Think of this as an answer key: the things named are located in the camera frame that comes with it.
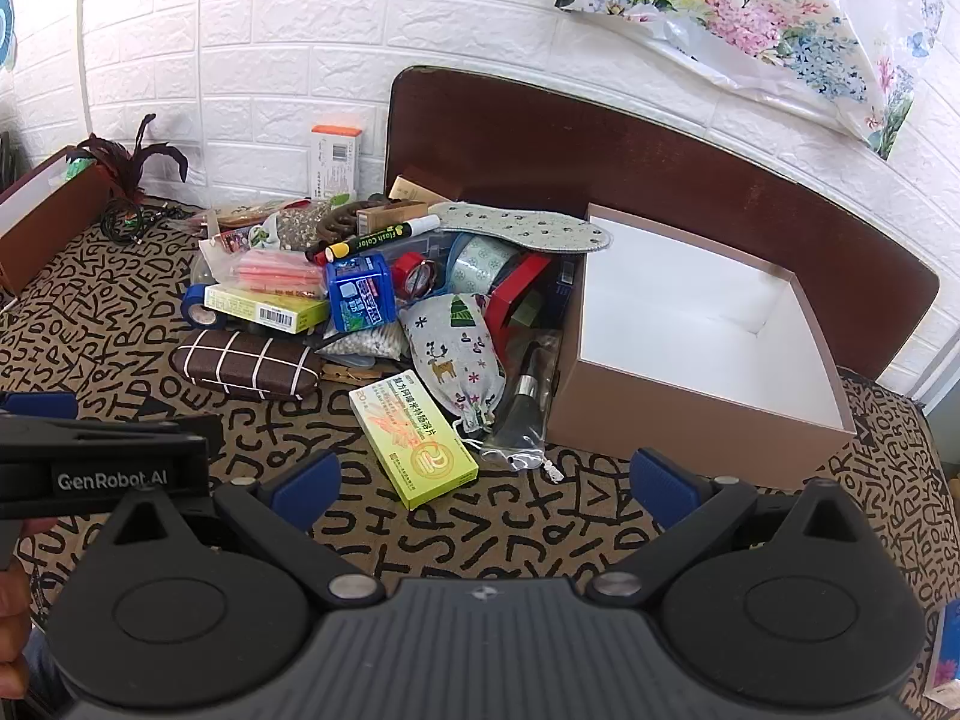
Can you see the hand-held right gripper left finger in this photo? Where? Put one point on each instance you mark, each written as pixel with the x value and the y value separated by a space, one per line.
pixel 304 487

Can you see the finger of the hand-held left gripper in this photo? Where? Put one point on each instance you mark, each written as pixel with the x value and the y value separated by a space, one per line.
pixel 37 403

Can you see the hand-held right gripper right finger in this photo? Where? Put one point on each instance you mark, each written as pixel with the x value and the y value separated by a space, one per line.
pixel 664 484

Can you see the brown cardboard box container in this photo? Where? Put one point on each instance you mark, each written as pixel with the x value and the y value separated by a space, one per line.
pixel 675 405

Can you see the person's left hand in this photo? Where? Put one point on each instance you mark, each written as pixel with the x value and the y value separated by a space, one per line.
pixel 11 604

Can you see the letter printed blanket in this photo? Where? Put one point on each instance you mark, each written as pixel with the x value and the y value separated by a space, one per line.
pixel 247 435

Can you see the green yellow medicine box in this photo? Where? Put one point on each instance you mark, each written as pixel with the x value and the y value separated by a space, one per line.
pixel 412 442

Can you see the pale wooden pieces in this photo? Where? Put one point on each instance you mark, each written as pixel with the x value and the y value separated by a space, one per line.
pixel 349 373

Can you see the brown checked glasses case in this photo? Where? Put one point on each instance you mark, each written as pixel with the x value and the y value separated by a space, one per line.
pixel 247 364

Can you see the bag of white beads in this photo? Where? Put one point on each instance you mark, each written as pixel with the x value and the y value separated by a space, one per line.
pixel 367 341

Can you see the makeup brush in plastic bag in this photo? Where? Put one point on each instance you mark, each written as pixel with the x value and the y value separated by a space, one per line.
pixel 525 397

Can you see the yellow green barcode box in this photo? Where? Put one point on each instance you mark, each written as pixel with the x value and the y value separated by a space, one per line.
pixel 266 307

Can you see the blue tape roll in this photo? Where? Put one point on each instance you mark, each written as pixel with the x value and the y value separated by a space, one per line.
pixel 196 307

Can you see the bag of pink packets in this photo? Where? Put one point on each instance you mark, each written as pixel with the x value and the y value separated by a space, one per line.
pixel 277 274

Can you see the red box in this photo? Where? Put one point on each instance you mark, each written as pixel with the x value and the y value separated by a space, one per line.
pixel 521 289

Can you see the red tape roll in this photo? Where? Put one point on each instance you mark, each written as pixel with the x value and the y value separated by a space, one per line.
pixel 416 274

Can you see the colourful card packet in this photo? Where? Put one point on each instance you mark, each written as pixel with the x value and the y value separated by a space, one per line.
pixel 238 240

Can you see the bag of seeds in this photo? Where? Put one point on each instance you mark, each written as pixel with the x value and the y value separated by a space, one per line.
pixel 298 229

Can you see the black marker with white cap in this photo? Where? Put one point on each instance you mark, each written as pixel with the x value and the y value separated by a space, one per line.
pixel 382 236

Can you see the dark red feather bunch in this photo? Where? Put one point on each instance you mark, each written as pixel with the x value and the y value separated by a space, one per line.
pixel 139 157

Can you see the brown wooden massager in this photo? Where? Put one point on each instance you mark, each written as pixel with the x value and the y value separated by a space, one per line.
pixel 337 223

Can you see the brown snack packet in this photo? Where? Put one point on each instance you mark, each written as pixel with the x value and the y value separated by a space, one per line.
pixel 247 216

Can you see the gold brown carton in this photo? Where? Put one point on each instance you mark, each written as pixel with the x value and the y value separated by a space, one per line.
pixel 386 216

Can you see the pale green patterned tape roll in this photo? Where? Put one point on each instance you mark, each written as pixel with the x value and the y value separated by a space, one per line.
pixel 480 262

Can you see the grey floral insole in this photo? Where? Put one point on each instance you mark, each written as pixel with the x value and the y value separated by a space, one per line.
pixel 525 229

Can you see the slim gold box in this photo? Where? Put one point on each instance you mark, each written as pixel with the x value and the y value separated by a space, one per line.
pixel 409 189

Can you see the white box with orange top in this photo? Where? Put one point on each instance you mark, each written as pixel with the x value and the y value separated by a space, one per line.
pixel 337 157

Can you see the dark brown wooden board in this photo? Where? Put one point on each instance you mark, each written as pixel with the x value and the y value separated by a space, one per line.
pixel 600 150

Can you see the floral plastic bag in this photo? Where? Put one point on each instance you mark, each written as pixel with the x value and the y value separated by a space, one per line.
pixel 750 30

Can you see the white wall conduit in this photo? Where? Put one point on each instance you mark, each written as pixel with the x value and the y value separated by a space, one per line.
pixel 82 37

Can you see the teal wall sticker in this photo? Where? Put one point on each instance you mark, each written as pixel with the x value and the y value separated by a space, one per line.
pixel 4 26

